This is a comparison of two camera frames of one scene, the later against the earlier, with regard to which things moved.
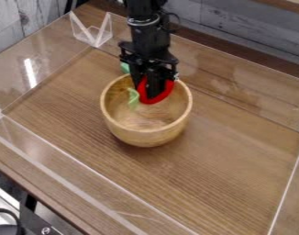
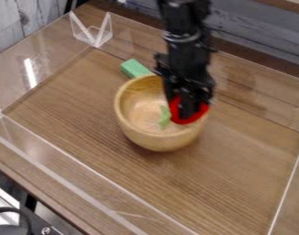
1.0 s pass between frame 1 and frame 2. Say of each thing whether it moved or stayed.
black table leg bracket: stayed
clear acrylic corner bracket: stayed
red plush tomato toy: moved
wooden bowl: moved
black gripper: moved
